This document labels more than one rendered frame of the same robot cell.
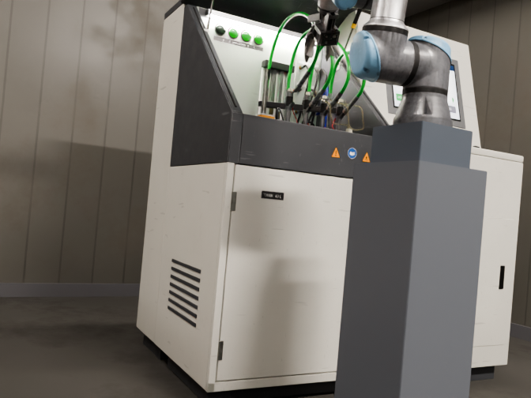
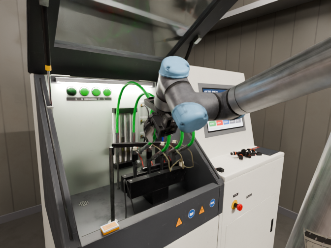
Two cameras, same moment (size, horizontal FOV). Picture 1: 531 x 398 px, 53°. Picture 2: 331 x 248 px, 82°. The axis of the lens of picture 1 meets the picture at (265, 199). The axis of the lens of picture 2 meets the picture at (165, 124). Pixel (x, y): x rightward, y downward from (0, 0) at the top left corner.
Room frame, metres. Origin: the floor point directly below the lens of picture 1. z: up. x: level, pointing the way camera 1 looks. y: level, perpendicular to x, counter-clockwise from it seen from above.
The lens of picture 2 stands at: (1.19, -0.05, 1.37)
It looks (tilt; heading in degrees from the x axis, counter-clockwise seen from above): 9 degrees down; 350
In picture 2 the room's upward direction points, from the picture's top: 1 degrees clockwise
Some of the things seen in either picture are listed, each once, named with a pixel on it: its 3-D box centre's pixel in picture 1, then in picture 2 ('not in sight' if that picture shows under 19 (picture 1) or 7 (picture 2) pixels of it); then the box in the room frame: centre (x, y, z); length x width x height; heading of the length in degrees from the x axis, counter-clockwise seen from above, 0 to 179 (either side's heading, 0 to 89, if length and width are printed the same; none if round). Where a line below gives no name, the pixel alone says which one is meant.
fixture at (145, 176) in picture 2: not in sight; (155, 183); (2.12, -0.16, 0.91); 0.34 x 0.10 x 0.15; 118
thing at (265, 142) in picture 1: (318, 151); (164, 224); (1.86, -0.17, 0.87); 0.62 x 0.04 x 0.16; 118
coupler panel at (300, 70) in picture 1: (307, 89); (148, 119); (2.41, -0.15, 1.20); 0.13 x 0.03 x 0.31; 118
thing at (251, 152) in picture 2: not in sight; (246, 152); (2.28, -0.78, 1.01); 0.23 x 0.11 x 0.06; 118
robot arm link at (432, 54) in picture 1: (424, 65); not in sight; (1.40, -0.39, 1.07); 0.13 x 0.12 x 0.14; 107
